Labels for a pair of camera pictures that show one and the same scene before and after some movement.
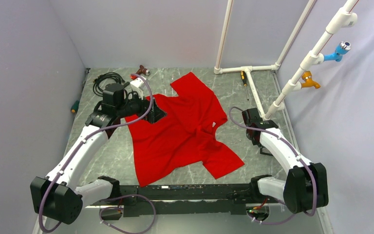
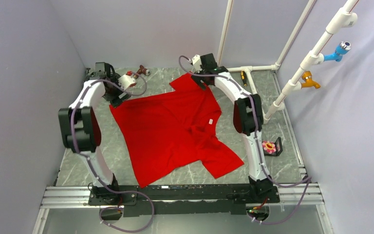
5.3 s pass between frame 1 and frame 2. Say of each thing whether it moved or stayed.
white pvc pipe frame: stayed
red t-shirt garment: stayed
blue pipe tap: stayed
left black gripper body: moved
